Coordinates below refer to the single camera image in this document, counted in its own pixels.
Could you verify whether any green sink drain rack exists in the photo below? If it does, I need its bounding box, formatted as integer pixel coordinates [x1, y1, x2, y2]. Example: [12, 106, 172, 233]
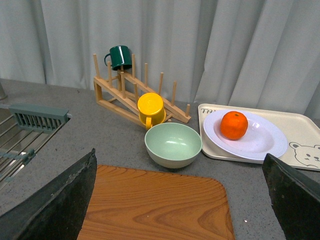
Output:
[0, 103, 69, 189]

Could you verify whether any light green bowl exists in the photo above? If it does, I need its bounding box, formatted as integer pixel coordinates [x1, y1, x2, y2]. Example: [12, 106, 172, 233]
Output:
[144, 122, 203, 169]

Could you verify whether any dark green mug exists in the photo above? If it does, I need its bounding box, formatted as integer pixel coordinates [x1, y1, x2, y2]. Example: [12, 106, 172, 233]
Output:
[103, 45, 132, 71]

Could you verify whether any wooden dish rack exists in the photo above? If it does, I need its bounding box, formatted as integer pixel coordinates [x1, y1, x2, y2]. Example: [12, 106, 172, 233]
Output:
[92, 53, 192, 128]

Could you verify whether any yellow mug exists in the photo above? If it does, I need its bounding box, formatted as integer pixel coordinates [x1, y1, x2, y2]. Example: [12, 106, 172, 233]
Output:
[137, 92, 166, 130]

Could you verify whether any orange mandarin fruit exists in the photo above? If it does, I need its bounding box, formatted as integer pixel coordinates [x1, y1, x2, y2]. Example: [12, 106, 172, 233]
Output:
[219, 111, 249, 141]

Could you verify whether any white round plate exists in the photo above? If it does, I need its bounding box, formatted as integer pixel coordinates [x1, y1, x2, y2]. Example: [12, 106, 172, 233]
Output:
[203, 109, 288, 161]

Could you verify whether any wooden cutting board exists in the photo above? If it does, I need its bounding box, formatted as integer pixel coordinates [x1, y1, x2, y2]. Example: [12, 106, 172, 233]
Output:
[78, 165, 235, 240]

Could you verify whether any cream bear tray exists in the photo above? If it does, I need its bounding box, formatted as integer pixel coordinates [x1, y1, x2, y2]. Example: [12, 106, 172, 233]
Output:
[198, 103, 320, 171]

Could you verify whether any grey curtain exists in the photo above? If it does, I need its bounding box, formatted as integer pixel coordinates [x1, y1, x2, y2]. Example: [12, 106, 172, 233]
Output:
[0, 0, 320, 118]

